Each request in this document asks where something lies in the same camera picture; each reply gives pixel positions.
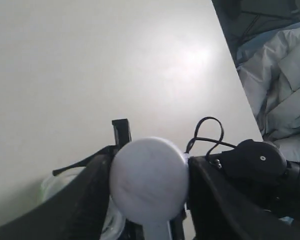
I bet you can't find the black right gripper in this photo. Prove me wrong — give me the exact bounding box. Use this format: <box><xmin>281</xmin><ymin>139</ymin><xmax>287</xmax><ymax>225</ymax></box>
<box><xmin>111</xmin><ymin>118</ymin><xmax>288</xmax><ymax>240</ymax></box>

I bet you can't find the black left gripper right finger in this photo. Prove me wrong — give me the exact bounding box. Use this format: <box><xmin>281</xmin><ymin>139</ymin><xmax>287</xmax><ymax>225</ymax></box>
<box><xmin>187</xmin><ymin>157</ymin><xmax>300</xmax><ymax>240</ymax></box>

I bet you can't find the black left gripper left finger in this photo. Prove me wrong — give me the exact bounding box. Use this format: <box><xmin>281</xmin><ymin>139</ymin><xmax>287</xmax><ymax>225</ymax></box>
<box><xmin>0</xmin><ymin>155</ymin><xmax>112</xmax><ymax>240</ymax></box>

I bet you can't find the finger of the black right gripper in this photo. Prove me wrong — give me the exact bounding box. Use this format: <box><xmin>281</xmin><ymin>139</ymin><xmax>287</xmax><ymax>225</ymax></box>
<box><xmin>52</xmin><ymin>145</ymin><xmax>115</xmax><ymax>176</ymax></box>

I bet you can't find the clear plastic water bottle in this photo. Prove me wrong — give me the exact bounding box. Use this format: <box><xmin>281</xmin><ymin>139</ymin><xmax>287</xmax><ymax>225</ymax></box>
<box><xmin>40</xmin><ymin>166</ymin><xmax>188</xmax><ymax>240</ymax></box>

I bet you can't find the white bottle cap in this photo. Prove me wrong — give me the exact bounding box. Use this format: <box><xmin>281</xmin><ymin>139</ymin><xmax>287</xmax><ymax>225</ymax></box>
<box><xmin>109</xmin><ymin>137</ymin><xmax>189</xmax><ymax>240</ymax></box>

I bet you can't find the light blue crumpled cloth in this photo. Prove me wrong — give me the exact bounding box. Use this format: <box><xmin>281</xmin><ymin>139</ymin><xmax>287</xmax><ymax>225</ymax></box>
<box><xmin>211</xmin><ymin>0</ymin><xmax>300</xmax><ymax>165</ymax></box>

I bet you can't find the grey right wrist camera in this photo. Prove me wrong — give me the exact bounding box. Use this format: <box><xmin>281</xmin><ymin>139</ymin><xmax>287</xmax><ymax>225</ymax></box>
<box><xmin>206</xmin><ymin>139</ymin><xmax>287</xmax><ymax>186</ymax></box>

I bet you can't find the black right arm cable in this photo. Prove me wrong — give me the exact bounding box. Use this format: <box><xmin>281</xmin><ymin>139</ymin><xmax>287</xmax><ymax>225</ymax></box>
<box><xmin>184</xmin><ymin>116</ymin><xmax>238</xmax><ymax>155</ymax></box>

